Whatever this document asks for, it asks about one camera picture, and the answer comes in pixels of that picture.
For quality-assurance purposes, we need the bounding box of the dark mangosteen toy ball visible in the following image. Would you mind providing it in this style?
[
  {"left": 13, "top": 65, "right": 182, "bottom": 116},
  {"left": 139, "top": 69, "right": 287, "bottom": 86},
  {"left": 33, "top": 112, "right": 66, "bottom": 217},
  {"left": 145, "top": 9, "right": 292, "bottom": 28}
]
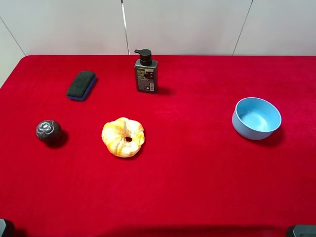
[{"left": 36, "top": 120, "right": 63, "bottom": 144}]

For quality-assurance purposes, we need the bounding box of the peeled orange toy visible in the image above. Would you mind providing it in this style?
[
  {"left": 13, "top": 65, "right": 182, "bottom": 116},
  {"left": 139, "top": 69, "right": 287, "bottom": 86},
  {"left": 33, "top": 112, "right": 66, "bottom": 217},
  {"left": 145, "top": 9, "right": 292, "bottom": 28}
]
[{"left": 101, "top": 117, "right": 145, "bottom": 158}]

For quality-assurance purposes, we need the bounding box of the dark grey pump bottle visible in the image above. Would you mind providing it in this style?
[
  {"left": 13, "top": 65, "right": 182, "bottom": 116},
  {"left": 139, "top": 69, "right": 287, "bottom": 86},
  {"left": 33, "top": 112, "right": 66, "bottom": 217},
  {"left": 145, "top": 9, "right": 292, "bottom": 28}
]
[{"left": 134, "top": 49, "right": 158, "bottom": 93}]

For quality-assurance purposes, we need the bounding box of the red velvet tablecloth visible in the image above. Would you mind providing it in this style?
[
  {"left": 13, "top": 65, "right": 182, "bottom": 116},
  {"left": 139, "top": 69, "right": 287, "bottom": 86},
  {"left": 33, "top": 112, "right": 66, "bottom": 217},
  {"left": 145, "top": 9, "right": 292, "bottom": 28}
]
[{"left": 0, "top": 56, "right": 316, "bottom": 237}]

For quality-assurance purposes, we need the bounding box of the black blue whiteboard eraser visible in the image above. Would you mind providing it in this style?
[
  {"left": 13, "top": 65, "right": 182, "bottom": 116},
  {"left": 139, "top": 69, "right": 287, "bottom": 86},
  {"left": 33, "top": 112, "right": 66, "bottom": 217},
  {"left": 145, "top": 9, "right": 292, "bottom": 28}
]
[{"left": 66, "top": 71, "right": 96, "bottom": 101}]

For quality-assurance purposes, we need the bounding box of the light blue bowl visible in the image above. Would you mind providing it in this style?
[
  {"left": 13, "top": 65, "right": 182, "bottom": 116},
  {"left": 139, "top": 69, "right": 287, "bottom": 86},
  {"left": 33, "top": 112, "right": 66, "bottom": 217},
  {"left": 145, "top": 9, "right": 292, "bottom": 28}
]
[{"left": 232, "top": 97, "right": 282, "bottom": 140}]

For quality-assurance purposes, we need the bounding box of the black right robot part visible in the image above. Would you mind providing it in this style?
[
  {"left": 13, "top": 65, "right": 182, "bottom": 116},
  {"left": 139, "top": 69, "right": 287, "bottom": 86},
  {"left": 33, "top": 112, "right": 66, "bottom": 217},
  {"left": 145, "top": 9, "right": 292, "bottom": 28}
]
[{"left": 286, "top": 225, "right": 316, "bottom": 237}]

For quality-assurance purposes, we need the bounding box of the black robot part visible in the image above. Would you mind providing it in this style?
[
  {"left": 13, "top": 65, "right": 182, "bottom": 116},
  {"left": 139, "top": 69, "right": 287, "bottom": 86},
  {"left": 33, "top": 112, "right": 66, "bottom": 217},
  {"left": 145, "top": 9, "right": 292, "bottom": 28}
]
[
  {"left": 286, "top": 225, "right": 316, "bottom": 237},
  {"left": 0, "top": 219, "right": 14, "bottom": 237}
]

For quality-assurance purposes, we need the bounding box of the black left robot part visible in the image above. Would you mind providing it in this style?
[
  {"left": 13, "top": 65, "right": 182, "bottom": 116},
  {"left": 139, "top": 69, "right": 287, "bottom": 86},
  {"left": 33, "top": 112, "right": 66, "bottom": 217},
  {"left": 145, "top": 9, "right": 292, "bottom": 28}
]
[{"left": 0, "top": 219, "right": 14, "bottom": 237}]

